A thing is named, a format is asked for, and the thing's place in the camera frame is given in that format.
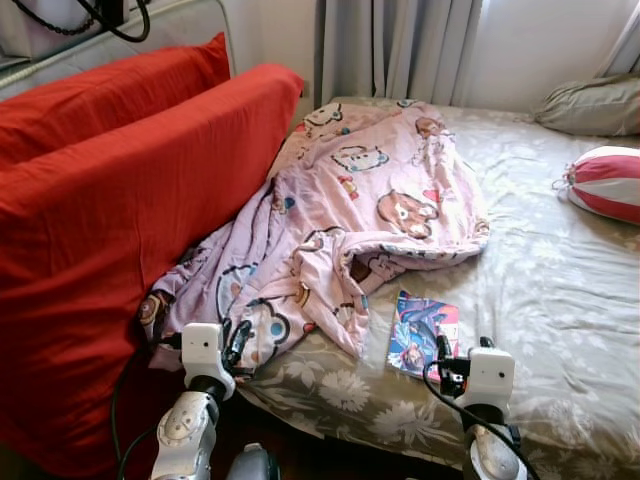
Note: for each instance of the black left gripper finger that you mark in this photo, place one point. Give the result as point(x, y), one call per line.
point(233, 337)
point(248, 335)

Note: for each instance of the colourful anime picture book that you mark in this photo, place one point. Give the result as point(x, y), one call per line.
point(420, 330)

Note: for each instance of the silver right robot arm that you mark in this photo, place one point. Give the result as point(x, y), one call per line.
point(490, 450)

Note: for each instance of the bed with grey floral sheet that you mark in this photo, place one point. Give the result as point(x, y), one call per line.
point(540, 300)

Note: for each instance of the pink bear print blanket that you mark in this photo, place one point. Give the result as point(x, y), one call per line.
point(350, 220)

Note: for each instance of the red white blue star bolster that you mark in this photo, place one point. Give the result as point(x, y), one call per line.
point(610, 185)

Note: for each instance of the grey floral pillow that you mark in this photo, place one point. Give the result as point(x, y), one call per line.
point(600, 105)

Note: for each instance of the grey framed mirror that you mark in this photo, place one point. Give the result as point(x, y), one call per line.
point(180, 25)

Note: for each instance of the grey pleated curtain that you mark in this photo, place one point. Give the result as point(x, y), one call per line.
point(625, 50)
point(400, 50)

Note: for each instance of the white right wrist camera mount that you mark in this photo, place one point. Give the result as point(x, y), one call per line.
point(490, 375)

